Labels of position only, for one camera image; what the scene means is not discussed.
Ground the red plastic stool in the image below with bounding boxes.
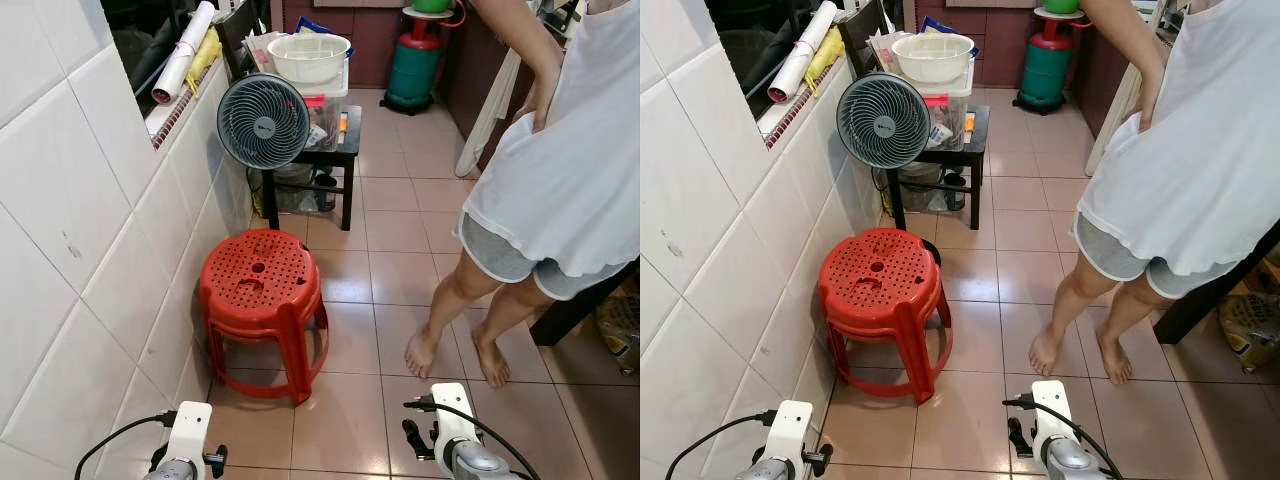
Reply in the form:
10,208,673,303
198,228,331,406
817,227,954,406

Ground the dark red cabinet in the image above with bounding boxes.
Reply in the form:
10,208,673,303
915,0,1051,89
283,0,406,89

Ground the white leaning board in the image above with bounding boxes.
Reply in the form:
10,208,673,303
1085,60,1146,179
455,45,523,179

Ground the yellow cloth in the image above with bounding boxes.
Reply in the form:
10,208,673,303
805,27,846,98
185,27,223,98

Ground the clear plastic storage box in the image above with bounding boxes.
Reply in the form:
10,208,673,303
298,70,351,151
925,75,976,151

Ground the white rolled sheet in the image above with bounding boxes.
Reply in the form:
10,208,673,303
150,0,218,106
766,0,839,104

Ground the person in white shirt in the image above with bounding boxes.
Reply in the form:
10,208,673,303
405,0,641,389
1028,0,1280,387

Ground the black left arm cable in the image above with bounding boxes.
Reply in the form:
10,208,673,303
663,410,778,480
73,410,179,480

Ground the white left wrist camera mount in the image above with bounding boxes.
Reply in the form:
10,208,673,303
165,401,214,466
768,400,815,469

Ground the grey round fan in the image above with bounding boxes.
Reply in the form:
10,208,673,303
216,72,311,171
836,72,933,171

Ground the dark wooden table leg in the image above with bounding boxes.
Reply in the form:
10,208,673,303
1153,220,1280,346
528,255,641,348

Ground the woven basket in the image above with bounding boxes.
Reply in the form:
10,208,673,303
597,290,641,376
1218,290,1280,373

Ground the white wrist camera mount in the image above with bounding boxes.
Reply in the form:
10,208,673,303
430,382,483,446
768,400,815,469
165,401,214,466
1030,380,1079,446

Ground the dark wooden chair back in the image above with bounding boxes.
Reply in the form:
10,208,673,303
838,0,896,76
215,0,271,81

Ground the small black side table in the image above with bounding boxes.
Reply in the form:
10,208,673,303
260,105,363,233
885,105,991,233

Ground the grey plastic bag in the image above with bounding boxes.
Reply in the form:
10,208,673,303
272,165,339,214
897,165,969,213

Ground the green gas cylinder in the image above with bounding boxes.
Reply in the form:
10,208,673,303
1013,5,1093,116
381,5,463,116

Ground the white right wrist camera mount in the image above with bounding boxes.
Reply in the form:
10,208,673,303
1030,380,1079,446
430,382,483,446

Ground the white plastic basin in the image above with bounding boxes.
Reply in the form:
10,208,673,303
891,33,977,85
266,33,353,86

